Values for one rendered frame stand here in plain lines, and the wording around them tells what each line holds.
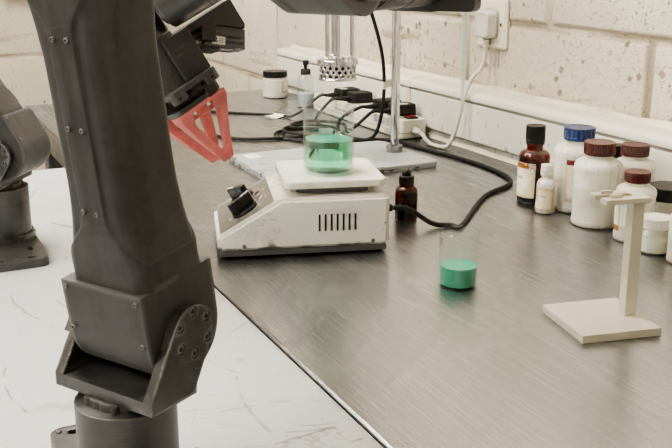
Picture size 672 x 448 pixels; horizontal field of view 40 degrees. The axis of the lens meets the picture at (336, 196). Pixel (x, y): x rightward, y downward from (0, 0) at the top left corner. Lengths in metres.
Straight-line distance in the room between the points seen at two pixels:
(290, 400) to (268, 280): 0.28
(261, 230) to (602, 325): 0.40
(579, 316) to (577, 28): 0.69
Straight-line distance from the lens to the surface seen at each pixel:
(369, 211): 1.07
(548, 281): 1.02
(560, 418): 0.74
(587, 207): 1.21
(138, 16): 0.52
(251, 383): 0.77
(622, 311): 0.92
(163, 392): 0.56
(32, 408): 0.77
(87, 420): 0.58
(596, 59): 1.46
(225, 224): 1.09
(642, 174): 1.16
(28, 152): 1.11
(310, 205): 1.06
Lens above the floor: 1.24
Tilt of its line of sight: 15 degrees down
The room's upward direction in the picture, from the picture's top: straight up
